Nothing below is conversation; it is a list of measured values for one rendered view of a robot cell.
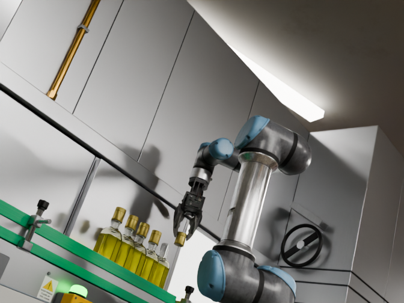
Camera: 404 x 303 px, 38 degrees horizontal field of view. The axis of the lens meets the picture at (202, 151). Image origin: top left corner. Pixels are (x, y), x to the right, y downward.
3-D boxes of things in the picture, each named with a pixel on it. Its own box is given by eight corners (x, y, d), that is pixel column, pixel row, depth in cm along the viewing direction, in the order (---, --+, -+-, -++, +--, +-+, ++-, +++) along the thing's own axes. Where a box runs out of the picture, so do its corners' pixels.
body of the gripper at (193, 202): (180, 205, 201) (190, 174, 206) (177, 213, 209) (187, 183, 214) (201, 213, 201) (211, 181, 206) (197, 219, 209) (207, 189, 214)
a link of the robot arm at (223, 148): (245, 145, 205) (231, 154, 214) (217, 132, 202) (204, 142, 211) (240, 165, 202) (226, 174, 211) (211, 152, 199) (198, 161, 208)
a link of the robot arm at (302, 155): (333, 145, 170) (262, 158, 216) (302, 130, 167) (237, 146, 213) (321, 183, 167) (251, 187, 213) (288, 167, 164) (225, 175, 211)
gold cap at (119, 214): (110, 217, 182) (115, 205, 184) (112, 222, 186) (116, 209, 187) (121, 220, 182) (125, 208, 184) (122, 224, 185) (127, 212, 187)
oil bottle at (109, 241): (89, 297, 177) (113, 232, 186) (101, 299, 174) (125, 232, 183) (76, 290, 174) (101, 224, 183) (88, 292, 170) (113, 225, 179)
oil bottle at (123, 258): (103, 303, 181) (127, 239, 190) (115, 305, 177) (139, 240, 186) (90, 297, 177) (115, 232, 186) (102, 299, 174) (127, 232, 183)
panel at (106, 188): (222, 339, 240) (243, 261, 255) (228, 340, 238) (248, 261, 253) (56, 253, 184) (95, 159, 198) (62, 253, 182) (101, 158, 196)
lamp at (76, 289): (77, 299, 150) (82, 288, 152) (88, 301, 148) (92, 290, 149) (64, 293, 148) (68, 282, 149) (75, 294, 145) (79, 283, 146)
